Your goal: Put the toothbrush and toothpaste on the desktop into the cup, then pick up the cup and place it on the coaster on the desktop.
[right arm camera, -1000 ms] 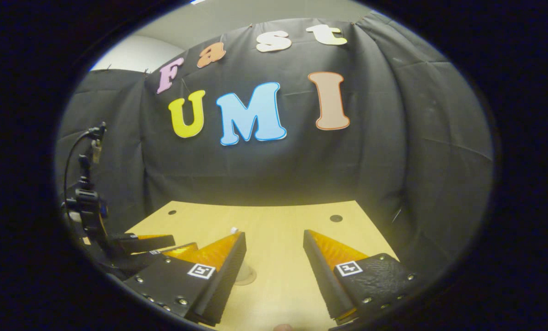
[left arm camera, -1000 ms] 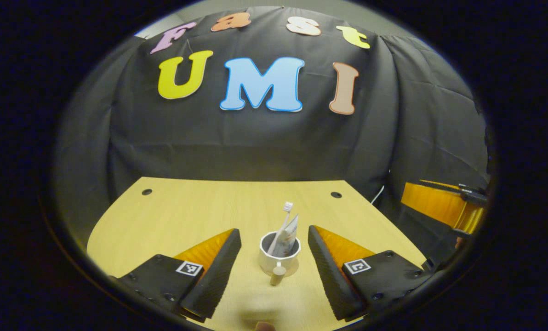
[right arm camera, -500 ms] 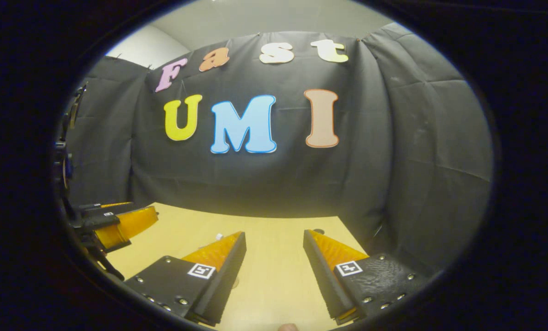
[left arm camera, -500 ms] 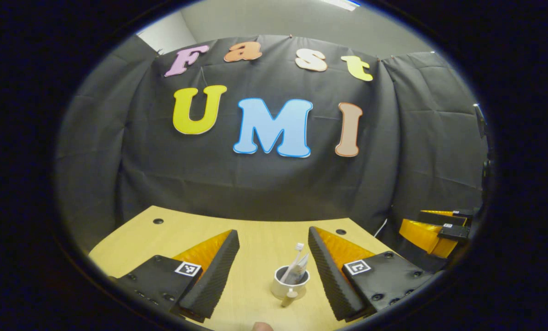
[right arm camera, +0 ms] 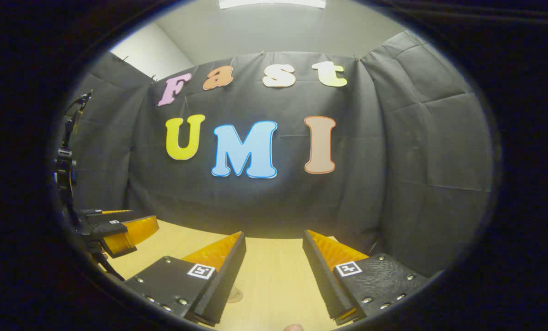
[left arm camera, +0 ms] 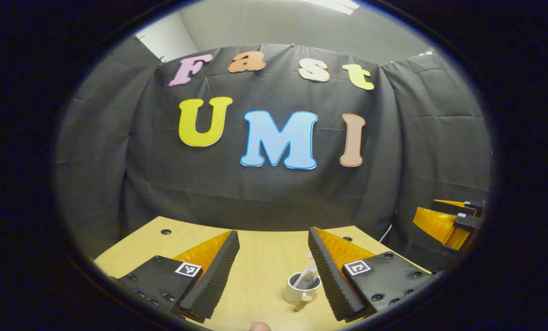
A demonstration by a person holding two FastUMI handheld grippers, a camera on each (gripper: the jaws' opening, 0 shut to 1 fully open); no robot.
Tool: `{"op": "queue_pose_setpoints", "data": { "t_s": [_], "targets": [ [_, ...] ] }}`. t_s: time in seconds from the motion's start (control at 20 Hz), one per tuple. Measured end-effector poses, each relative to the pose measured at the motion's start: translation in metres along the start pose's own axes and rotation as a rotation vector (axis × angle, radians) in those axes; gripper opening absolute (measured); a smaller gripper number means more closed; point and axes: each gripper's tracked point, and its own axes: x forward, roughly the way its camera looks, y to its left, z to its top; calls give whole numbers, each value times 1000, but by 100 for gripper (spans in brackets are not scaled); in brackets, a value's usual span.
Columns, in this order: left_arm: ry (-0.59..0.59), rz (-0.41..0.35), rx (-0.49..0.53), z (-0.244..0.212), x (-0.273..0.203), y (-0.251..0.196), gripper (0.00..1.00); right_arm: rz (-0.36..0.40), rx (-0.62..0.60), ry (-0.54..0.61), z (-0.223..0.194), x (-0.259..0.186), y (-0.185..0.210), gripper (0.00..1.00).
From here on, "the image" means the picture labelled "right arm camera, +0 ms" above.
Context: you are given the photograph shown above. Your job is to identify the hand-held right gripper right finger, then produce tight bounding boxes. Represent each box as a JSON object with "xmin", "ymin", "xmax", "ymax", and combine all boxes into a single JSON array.
[{"xmin": 303, "ymin": 229, "xmax": 429, "ymax": 325}]

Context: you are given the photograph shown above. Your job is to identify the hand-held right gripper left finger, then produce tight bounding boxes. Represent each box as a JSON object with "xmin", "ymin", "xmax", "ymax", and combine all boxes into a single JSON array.
[{"xmin": 122, "ymin": 231, "xmax": 247, "ymax": 327}]

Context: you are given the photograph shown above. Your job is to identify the wooden desktop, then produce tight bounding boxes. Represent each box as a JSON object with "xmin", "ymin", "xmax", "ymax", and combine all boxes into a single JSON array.
[{"xmin": 106, "ymin": 220, "xmax": 362, "ymax": 331}]

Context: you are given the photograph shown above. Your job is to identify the black backdrop cloth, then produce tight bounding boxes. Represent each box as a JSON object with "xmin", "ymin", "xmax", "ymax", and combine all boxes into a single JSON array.
[{"xmin": 56, "ymin": 30, "xmax": 494, "ymax": 276}]

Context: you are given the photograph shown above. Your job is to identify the ceiling light panel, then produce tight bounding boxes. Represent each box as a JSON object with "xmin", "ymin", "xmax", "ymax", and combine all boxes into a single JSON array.
[{"xmin": 219, "ymin": 0, "xmax": 326, "ymax": 10}]

